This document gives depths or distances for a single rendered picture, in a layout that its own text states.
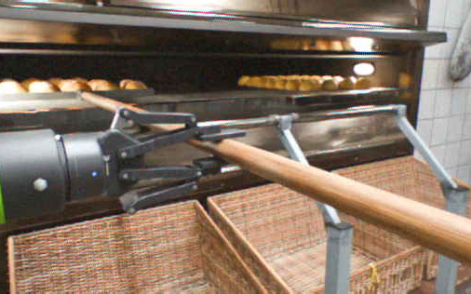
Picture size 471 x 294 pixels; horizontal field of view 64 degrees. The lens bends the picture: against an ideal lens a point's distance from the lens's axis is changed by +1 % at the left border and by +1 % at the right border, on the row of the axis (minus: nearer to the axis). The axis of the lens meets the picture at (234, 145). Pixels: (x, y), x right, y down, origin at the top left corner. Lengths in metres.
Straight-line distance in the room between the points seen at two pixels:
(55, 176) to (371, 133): 1.58
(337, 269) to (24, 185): 0.68
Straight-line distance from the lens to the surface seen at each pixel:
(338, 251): 0.89
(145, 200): 0.48
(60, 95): 1.46
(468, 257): 0.29
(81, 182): 0.43
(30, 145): 0.42
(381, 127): 1.89
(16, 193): 0.41
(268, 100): 1.40
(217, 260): 1.21
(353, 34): 1.47
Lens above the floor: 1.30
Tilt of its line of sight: 12 degrees down
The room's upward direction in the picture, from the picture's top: straight up
